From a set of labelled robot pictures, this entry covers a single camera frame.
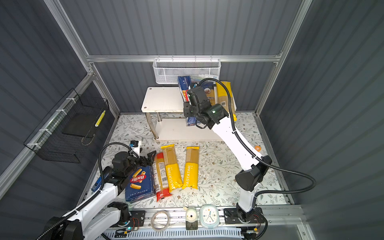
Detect dark blue spaghetti bag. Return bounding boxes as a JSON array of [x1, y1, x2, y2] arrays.
[[200, 81, 216, 106]]

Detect yellow spaghetti bag with barcode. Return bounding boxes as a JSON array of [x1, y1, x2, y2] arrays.
[[217, 81, 237, 122]]

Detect blue Barilla spaghetti box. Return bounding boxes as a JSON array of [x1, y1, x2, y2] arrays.
[[178, 76, 197, 127]]

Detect yellow Pastatime spaghetti bag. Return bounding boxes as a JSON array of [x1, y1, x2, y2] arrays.
[[182, 147, 200, 189], [161, 144, 183, 192]]

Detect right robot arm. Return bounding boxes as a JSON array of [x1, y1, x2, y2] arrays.
[[184, 78, 317, 223]]

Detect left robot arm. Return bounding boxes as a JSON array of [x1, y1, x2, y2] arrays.
[[38, 141, 157, 240]]

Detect white two-tier shelf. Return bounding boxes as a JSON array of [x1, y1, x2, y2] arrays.
[[140, 86, 238, 142]]

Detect blue Barilla rigatoni box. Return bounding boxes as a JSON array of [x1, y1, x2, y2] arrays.
[[125, 166, 156, 203]]

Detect pens in white basket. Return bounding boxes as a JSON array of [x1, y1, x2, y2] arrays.
[[191, 75, 219, 82]]

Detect red-ended spaghetti bag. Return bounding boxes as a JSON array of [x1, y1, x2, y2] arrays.
[[152, 153, 171, 202]]

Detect blue stapler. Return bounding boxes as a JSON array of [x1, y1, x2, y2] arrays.
[[91, 177, 102, 193]]

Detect yellow marker pen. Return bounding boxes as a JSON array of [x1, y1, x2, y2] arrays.
[[95, 110, 106, 128]]

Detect mint alarm clock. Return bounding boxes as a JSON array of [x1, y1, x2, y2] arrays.
[[199, 205, 220, 229]]

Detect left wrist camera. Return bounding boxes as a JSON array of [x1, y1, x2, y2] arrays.
[[130, 140, 142, 156]]

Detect white wire mesh basket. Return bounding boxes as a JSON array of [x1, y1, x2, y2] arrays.
[[153, 58, 222, 85]]

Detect black wire basket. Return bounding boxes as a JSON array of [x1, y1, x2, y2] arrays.
[[24, 91, 109, 164]]

